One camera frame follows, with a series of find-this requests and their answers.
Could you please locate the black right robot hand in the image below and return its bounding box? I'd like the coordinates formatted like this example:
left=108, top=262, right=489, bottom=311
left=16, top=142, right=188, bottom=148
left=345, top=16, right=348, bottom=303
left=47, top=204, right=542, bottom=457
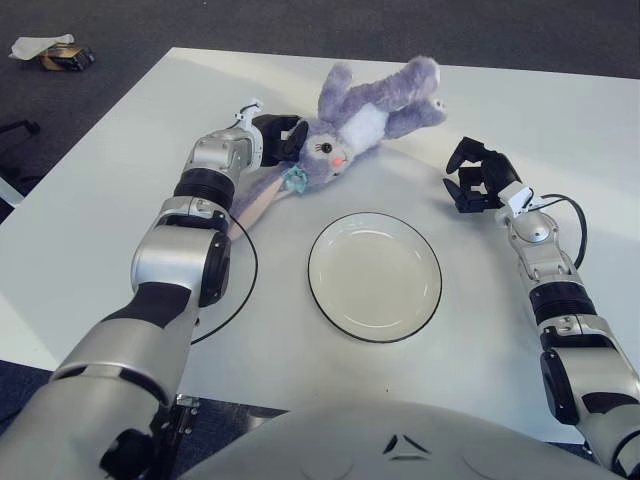
left=442, top=136, right=521, bottom=214

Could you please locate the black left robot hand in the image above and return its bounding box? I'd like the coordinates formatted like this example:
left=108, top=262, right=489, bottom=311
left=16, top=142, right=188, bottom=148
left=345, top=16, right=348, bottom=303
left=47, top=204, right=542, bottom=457
left=252, top=113, right=310, bottom=169

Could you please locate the purple plush bunny doll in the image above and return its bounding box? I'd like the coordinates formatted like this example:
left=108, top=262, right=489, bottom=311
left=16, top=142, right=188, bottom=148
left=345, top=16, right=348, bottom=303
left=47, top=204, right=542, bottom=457
left=229, top=54, right=449, bottom=241

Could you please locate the white plate with black rim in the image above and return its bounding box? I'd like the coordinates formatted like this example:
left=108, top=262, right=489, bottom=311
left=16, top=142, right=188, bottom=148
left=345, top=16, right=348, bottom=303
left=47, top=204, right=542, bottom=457
left=307, top=211, right=444, bottom=344

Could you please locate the black chair base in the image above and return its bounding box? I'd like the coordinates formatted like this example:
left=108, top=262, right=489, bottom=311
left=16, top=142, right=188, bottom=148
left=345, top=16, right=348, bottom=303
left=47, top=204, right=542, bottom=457
left=0, top=119, right=41, bottom=184

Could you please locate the white furniture piece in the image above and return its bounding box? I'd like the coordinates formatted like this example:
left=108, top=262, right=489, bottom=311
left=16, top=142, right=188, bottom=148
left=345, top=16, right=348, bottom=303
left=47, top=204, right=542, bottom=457
left=0, top=177, right=25, bottom=209

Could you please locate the grey robot torso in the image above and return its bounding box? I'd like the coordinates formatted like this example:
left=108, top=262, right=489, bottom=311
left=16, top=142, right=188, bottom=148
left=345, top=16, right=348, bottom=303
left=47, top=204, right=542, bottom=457
left=174, top=399, right=616, bottom=480

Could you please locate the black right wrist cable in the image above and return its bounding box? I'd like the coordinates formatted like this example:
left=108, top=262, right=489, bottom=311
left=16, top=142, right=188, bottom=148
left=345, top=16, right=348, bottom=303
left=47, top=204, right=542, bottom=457
left=542, top=193, right=587, bottom=269

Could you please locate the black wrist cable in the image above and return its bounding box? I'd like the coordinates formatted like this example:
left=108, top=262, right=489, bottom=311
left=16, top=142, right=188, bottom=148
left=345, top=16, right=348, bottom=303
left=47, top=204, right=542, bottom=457
left=542, top=193, right=587, bottom=269
left=189, top=214, right=260, bottom=346

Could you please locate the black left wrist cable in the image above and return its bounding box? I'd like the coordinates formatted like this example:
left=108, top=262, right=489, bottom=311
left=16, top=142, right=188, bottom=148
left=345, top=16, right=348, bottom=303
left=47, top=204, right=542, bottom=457
left=189, top=214, right=260, bottom=346

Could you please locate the metal table leg bracket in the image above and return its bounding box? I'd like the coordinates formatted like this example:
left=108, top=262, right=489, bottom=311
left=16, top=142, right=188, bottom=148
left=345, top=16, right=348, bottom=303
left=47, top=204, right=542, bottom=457
left=174, top=394, right=201, bottom=426

